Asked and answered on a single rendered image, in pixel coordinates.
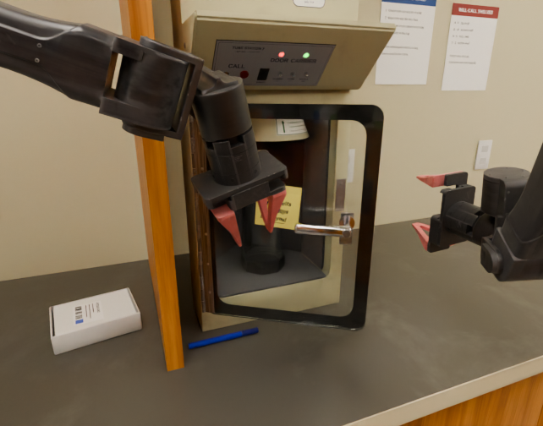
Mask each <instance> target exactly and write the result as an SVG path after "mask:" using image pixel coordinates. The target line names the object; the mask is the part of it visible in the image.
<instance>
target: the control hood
mask: <svg viewBox="0 0 543 426"><path fill-rule="evenodd" d="M395 30H396V25H395V24H391V23H379V22H367V21H354V20H342V19H318V18H306V17H294V16H282V15H270V14H246V13H234V12H221V11H209V10H197V9H196V10H195V11H194V12H193V13H192V14H191V15H190V16H189V17H188V18H187V19H186V20H185V21H184V22H183V23H182V32H183V44H184V52H190V53H191V54H193V55H196V56H197V57H199V58H201V59H203V60H205V61H204V65H203V66H205V67H207V68H209V69H210V70H211V69H212V63H213V58H214V51H215V45H216V40H235V41H273V42H292V43H312V44H332V45H336V46H335V48H334V50H333V52H332V55H331V57H330V59H329V61H328V63H327V65H326V67H325V69H324V71H323V74H322V76H321V78H320V80H319V82H318V84H317V86H280V85H244V89H245V90H358V89H360V87H361V86H362V84H363V83H364V82H365V79H366V78H367V76H368V74H369V73H370V71H371V70H372V68H373V67H374V65H375V63H376V61H377V59H378V58H379V56H380V55H381V53H382V52H383V50H384V48H385V47H386V45H387V43H388V42H389V41H390V39H391V37H392V35H393V33H394V32H395Z"/></svg>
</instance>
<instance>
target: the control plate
mask: <svg viewBox="0 0 543 426"><path fill-rule="evenodd" d="M335 46H336V45H332V44H312V43H292V42H273V41H235V40H216V45H215V51H214V58H213V63H212V69H211V70H212V71H217V70H220V71H222V72H225V71H228V72H229V76H237V77H240V73H241V72H242V71H248V73H249V76H248V77H247V78H245V79H242V80H243V83H244V85H280V86H317V84H318V82H319V80H320V78H321V76H322V74H323V71H324V69H325V67H326V65H327V63H328V61H329V59H330V57H331V55H332V52H333V50H334V48H335ZM279 52H284V53H285V55H284V56H283V57H279V56H278V53H279ZM306 52H308V53H309V54H310V55H309V56H308V57H307V58H304V57H303V55H304V54H305V53H306ZM260 68H269V69H270V70H269V73H268V75H267V78H266V80H257V78H258V74H259V72H260ZM280 71H281V72H282V76H281V77H279V76H278V75H277V73H278V72H280ZM292 72H295V73H296V74H295V76H294V77H293V76H291V75H290V74H291V73H292ZM305 72H308V73H309V75H308V77H306V76H304V73H305ZM240 78H241V77H240Z"/></svg>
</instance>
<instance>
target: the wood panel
mask: <svg viewBox="0 0 543 426"><path fill-rule="evenodd" d="M119 7H120V15H121V23H122V31H123V36H127V37H128V38H131V39H134V40H136V41H140V36H148V38H150V39H152V40H155V34H154V24H153V15H152V6H151V0H119ZM134 141H135V149H136V156H137V163H138V171H139V179H140V192H141V200H142V208H143V216H144V223H145V237H146V245H147V252H148V260H149V265H150V270H151V279H152V285H153V289H154V294H155V300H156V309H157V314H158V319H159V325H160V330H161V335H162V344H163V349H164V354H165V359H166V365H167V371H171V370H175V369H181V368H184V355H183V345H182V335H181V325H180V316H179V306H178V289H177V279H176V270H175V259H174V250H173V232H172V223H171V213H170V204H169V194H168V184H167V166H166V157H165V147H164V140H163V141H162V142H161V141H158V140H154V139H147V138H143V137H140V136H137V135H135V136H134Z"/></svg>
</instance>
